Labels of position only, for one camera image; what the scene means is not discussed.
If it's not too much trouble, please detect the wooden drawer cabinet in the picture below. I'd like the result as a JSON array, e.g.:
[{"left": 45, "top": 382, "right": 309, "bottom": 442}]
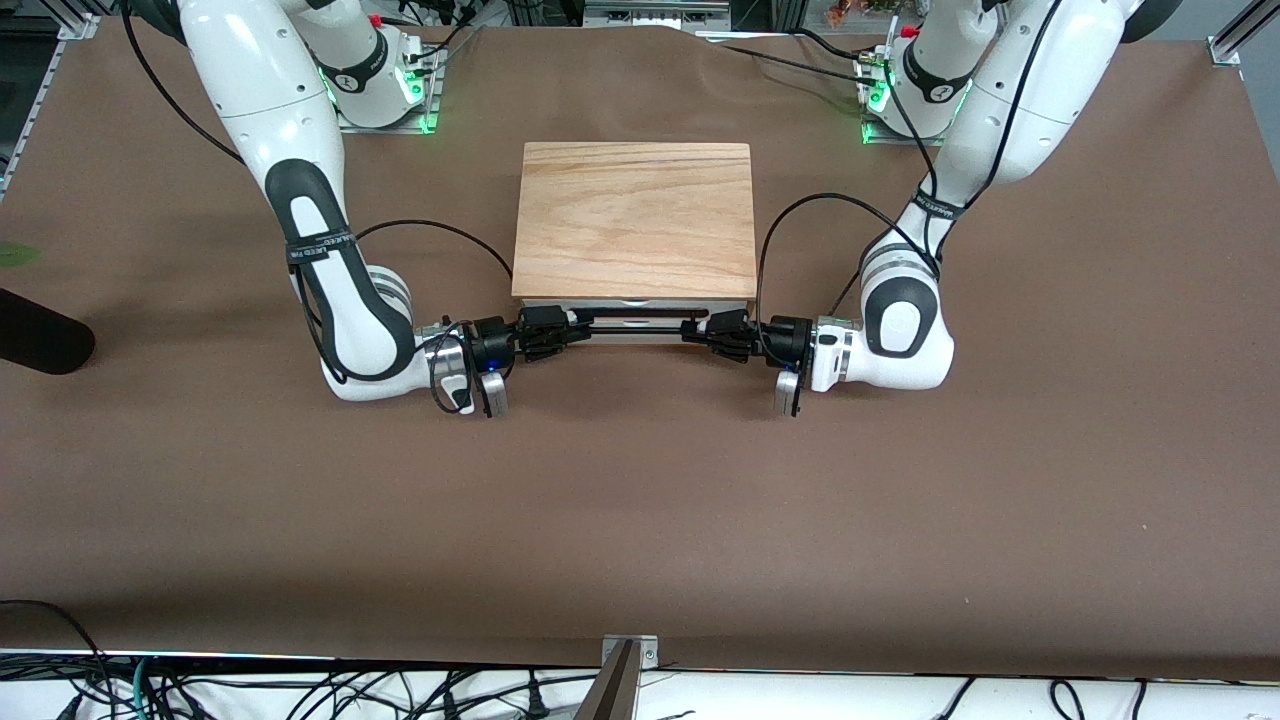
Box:
[{"left": 510, "top": 141, "right": 758, "bottom": 302}]

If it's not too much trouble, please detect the brown table cover sheet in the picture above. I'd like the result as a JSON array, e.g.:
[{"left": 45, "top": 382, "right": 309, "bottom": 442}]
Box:
[{"left": 0, "top": 14, "right": 1280, "bottom": 683}]

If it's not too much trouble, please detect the black foam cylinder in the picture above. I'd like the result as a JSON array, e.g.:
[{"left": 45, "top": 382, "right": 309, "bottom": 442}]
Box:
[{"left": 0, "top": 288, "right": 97, "bottom": 377}]

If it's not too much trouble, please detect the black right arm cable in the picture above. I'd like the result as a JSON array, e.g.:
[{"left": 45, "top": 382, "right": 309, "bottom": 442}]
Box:
[{"left": 118, "top": 0, "right": 515, "bottom": 415}]

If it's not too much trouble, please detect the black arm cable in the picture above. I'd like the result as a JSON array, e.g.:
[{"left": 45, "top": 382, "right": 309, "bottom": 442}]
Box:
[
  {"left": 754, "top": 0, "right": 1063, "bottom": 346},
  {"left": 118, "top": 0, "right": 515, "bottom": 415}
]

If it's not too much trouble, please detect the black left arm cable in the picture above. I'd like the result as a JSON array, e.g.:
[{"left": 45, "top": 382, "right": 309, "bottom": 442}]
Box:
[{"left": 754, "top": 0, "right": 1063, "bottom": 346}]

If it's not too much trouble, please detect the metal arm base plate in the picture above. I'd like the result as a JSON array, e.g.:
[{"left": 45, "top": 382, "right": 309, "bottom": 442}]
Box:
[
  {"left": 334, "top": 22, "right": 445, "bottom": 135},
  {"left": 854, "top": 42, "right": 963, "bottom": 147}
]

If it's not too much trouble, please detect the metal bracket with dark beam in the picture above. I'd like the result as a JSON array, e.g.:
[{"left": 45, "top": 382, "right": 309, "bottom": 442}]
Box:
[{"left": 574, "top": 634, "right": 661, "bottom": 720}]

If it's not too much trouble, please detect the black cable bundle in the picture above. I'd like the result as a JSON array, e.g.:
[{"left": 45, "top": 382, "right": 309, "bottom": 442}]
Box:
[{"left": 150, "top": 664, "right": 601, "bottom": 720}]

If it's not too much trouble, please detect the teal cable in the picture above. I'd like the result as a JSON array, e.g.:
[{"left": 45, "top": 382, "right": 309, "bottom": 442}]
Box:
[{"left": 126, "top": 655, "right": 157, "bottom": 720}]

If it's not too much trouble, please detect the black looped floor cable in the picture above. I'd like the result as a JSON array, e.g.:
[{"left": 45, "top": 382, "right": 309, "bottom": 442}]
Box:
[{"left": 0, "top": 599, "right": 113, "bottom": 720}]

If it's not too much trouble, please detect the aluminium frame profile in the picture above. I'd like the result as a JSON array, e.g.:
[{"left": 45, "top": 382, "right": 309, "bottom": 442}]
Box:
[
  {"left": 56, "top": 0, "right": 105, "bottom": 41},
  {"left": 1206, "top": 0, "right": 1280, "bottom": 67}
]

